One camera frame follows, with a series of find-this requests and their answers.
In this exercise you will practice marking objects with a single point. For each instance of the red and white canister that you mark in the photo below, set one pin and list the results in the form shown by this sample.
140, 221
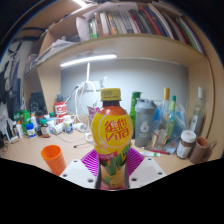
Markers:
60, 111

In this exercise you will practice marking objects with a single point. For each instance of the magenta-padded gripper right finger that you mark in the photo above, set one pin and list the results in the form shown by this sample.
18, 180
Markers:
136, 161

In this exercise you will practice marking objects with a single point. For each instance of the yellow-labelled tea drink bottle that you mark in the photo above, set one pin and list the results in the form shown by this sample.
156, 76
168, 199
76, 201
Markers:
111, 133

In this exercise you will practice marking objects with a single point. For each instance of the tall clear glass bottle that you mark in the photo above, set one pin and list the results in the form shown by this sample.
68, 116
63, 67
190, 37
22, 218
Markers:
197, 116

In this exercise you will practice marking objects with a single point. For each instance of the blue-capped white bottle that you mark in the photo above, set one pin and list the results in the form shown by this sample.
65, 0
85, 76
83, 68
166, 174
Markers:
31, 131

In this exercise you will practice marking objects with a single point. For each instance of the white LED strip light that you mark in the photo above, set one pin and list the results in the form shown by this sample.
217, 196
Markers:
88, 60
80, 2

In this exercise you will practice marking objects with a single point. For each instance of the green box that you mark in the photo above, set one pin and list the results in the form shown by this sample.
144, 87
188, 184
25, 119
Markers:
24, 120

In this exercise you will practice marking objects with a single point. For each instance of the white-lidded brown jar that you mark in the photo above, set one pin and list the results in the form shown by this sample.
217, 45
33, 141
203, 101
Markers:
185, 145

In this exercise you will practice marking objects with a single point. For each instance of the grey shaker bottle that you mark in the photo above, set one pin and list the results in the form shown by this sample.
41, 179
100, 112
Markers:
145, 125

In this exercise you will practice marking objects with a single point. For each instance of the green bottle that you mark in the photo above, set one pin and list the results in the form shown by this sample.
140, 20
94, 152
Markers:
134, 100

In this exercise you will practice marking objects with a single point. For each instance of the white and green tube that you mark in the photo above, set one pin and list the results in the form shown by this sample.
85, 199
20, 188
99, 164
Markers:
154, 153

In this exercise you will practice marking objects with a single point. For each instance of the pink packet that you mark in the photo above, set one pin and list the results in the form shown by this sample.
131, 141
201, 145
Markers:
93, 112

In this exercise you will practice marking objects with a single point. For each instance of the dark hanging clothes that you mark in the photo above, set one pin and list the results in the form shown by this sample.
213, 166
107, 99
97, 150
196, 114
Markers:
10, 83

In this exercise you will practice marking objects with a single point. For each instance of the green-capped clear bottle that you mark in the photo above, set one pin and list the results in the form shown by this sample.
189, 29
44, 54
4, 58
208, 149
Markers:
172, 113

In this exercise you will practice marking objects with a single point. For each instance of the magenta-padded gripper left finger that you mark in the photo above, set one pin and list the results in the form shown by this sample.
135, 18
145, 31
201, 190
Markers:
88, 163

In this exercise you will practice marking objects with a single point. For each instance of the brown mug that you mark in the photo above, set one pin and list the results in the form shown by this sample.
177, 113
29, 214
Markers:
199, 150

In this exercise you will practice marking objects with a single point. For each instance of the orange plastic cup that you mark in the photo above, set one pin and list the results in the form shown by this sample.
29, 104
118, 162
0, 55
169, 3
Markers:
54, 160

